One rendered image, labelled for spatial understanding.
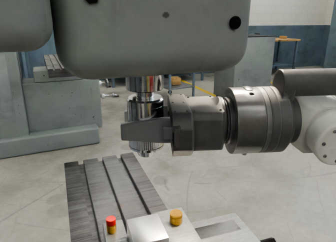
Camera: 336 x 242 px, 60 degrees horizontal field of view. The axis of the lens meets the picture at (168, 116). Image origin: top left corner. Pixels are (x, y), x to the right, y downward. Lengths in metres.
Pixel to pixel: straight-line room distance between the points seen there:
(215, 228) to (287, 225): 1.75
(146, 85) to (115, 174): 0.59
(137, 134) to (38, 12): 0.19
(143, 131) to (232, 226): 0.32
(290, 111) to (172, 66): 0.17
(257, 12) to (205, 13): 8.29
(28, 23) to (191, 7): 0.13
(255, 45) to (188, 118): 4.68
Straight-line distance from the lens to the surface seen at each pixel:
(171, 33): 0.27
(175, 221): 0.53
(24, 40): 0.23
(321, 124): 0.38
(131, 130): 0.35
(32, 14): 0.23
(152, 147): 0.37
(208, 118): 0.34
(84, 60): 0.25
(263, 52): 5.14
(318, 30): 10.06
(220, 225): 0.60
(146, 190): 0.83
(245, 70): 4.94
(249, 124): 0.36
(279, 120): 0.37
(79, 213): 0.77
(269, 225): 2.28
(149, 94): 0.36
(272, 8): 8.86
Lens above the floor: 1.36
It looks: 18 degrees down
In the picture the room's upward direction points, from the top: straight up
